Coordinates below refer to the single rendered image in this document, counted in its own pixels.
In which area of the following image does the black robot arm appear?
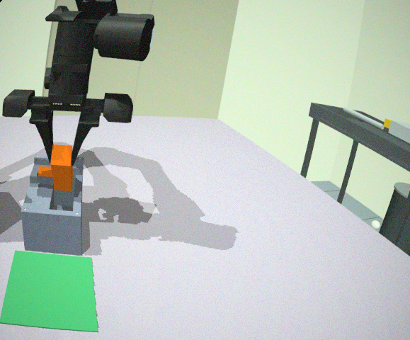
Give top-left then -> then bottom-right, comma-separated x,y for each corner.
45,0 -> 155,61

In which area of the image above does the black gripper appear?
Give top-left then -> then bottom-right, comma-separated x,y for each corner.
2,55 -> 133,166

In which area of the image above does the orange l-shaped block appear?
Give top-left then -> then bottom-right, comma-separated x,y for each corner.
38,144 -> 73,191

